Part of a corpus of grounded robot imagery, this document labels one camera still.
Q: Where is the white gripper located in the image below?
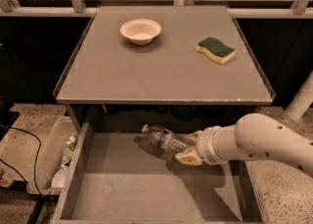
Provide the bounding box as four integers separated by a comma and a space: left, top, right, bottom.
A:
175, 126, 226, 166

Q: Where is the clear plastic water bottle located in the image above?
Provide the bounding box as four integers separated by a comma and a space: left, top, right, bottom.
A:
142, 124, 193, 155

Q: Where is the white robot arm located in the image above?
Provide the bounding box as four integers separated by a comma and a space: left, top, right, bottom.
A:
175, 113, 313, 177

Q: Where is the grey open top drawer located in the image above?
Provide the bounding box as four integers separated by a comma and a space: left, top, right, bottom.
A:
52, 123, 269, 224

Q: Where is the green and yellow sponge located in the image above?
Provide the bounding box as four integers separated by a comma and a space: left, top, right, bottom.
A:
196, 37, 236, 65

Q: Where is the grey cabinet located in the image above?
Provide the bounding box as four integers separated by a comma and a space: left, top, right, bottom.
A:
54, 6, 275, 111

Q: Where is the white pole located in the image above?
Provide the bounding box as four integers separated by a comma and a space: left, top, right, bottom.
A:
286, 71, 313, 121

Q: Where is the white paper bowl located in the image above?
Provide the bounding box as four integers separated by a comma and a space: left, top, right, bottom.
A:
119, 19, 161, 45

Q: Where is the black object at left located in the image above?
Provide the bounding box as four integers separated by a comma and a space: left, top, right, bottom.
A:
0, 96, 20, 141

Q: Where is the black cable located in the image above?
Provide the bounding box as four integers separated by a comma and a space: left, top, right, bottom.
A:
0, 123, 44, 197

